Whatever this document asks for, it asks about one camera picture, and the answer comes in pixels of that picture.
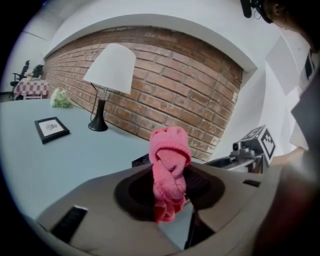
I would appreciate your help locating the light blue table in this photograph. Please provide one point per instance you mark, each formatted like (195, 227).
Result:
(75, 160)

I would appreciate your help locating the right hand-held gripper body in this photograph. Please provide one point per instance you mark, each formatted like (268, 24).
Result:
(260, 147)

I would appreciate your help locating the person's cream shirt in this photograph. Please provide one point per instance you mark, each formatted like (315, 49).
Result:
(308, 112)

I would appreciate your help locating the checkered cloth table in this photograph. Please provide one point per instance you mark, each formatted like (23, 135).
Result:
(31, 87)

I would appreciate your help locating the person's left forearm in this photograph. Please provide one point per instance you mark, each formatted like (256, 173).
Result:
(295, 205)

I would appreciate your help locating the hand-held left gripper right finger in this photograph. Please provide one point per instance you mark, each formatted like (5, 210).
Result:
(230, 200)

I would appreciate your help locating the black picture frame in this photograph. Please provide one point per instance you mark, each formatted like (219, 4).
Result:
(51, 128)

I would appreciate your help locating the white shade table lamp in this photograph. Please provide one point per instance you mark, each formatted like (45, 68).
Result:
(112, 67)

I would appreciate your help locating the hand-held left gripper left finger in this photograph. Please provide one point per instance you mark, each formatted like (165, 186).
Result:
(100, 200)

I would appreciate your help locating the white flower bunch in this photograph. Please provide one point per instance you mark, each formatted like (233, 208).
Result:
(60, 98)

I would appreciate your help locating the person's right forearm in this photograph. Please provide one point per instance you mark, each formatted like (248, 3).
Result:
(287, 157)

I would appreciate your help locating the black office chair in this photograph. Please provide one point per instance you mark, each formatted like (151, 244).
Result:
(21, 75)

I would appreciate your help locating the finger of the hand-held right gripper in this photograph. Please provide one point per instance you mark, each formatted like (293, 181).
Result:
(225, 163)

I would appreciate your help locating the pink cloth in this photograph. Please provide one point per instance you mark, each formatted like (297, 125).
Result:
(170, 170)

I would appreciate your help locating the person's head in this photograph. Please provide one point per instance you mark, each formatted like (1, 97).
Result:
(282, 15)

